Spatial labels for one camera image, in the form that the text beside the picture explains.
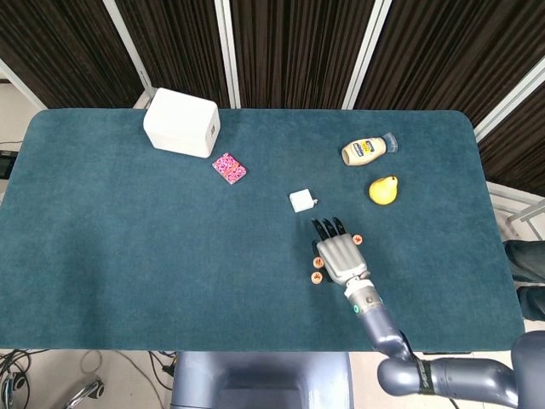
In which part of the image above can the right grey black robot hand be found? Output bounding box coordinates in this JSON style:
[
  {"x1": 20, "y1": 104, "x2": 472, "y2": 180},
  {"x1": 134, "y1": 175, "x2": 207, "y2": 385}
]
[{"x1": 310, "y1": 216, "x2": 370, "y2": 285}]

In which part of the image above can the white power adapter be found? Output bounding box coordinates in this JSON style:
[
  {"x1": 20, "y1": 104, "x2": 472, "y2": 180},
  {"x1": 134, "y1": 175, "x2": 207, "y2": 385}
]
[{"x1": 289, "y1": 189, "x2": 319, "y2": 214}]

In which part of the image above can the yellow pear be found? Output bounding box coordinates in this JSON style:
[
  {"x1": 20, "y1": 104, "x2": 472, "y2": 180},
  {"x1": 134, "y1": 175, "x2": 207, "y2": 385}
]
[{"x1": 368, "y1": 174, "x2": 400, "y2": 208}]

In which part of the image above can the cream mayonnaise squeeze bottle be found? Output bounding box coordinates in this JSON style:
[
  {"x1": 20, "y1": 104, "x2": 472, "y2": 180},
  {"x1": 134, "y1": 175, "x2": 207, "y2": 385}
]
[{"x1": 341, "y1": 131, "x2": 400, "y2": 168}]

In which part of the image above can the pink patterned card deck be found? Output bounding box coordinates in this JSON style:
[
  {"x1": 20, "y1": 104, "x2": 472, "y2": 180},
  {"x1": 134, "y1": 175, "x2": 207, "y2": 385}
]
[{"x1": 211, "y1": 152, "x2": 249, "y2": 186}]

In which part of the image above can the blue-grey robot torso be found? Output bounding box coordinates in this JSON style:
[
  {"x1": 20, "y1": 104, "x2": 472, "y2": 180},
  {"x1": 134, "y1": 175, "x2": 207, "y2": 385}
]
[{"x1": 169, "y1": 351, "x2": 354, "y2": 409}]

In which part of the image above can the person in dark clothes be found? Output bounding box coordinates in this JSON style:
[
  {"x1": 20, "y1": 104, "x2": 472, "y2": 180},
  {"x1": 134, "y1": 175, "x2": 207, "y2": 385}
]
[{"x1": 503, "y1": 240, "x2": 545, "y2": 320}]

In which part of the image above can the black power plug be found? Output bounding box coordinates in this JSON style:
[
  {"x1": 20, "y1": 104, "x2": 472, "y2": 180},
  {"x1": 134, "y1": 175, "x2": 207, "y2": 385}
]
[{"x1": 160, "y1": 351, "x2": 179, "y2": 378}]

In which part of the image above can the dark brown pleated curtain panel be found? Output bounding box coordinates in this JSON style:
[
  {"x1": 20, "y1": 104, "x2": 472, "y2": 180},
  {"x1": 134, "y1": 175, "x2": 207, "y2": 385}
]
[
  {"x1": 229, "y1": 0, "x2": 378, "y2": 111},
  {"x1": 0, "y1": 0, "x2": 146, "y2": 110},
  {"x1": 114, "y1": 0, "x2": 234, "y2": 108},
  {"x1": 354, "y1": 0, "x2": 545, "y2": 125},
  {"x1": 477, "y1": 78, "x2": 545, "y2": 196}
]

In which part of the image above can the large white plastic box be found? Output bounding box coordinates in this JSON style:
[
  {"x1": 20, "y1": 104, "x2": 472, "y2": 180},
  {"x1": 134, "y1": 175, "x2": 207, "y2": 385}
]
[{"x1": 142, "y1": 87, "x2": 221, "y2": 159}]

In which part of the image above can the teal velvet tablecloth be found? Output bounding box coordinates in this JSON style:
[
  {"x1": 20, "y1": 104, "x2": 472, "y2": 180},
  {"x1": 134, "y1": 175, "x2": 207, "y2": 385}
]
[{"x1": 0, "y1": 108, "x2": 525, "y2": 354}]

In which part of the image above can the chrome caster leg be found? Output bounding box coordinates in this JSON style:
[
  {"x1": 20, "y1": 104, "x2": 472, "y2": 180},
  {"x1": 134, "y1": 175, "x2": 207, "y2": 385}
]
[{"x1": 63, "y1": 377, "x2": 106, "y2": 409}]

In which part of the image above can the black device with screen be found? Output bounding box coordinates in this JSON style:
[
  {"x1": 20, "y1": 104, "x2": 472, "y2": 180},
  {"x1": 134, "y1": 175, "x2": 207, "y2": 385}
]
[{"x1": 0, "y1": 149, "x2": 19, "y2": 180}]

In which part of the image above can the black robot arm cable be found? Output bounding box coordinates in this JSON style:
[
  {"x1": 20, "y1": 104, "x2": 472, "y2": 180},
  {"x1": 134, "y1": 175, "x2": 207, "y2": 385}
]
[{"x1": 398, "y1": 330, "x2": 421, "y2": 363}]

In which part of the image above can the black printed velcro strap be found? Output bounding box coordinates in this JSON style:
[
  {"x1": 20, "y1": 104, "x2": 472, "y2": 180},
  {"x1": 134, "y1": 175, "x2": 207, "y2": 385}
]
[{"x1": 413, "y1": 359, "x2": 436, "y2": 395}]

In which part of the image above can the aluminium frame rack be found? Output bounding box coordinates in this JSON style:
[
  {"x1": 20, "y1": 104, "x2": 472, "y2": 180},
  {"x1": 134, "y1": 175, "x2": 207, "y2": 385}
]
[{"x1": 486, "y1": 181, "x2": 545, "y2": 242}]

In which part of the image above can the white partition post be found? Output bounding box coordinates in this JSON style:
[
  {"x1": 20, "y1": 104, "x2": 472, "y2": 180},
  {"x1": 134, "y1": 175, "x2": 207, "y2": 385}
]
[
  {"x1": 473, "y1": 63, "x2": 545, "y2": 144},
  {"x1": 101, "y1": 0, "x2": 157, "y2": 110},
  {"x1": 341, "y1": 0, "x2": 393, "y2": 111},
  {"x1": 0, "y1": 57, "x2": 47, "y2": 111},
  {"x1": 214, "y1": 0, "x2": 243, "y2": 108}
]

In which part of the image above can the black floor cable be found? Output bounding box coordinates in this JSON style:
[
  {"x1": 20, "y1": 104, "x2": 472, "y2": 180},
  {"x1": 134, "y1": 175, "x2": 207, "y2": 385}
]
[{"x1": 0, "y1": 348, "x2": 50, "y2": 384}]

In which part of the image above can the blue white coiled cable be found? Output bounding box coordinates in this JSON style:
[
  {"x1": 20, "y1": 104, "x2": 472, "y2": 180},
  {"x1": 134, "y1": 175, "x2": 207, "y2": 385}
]
[{"x1": 0, "y1": 370, "x2": 29, "y2": 404}]

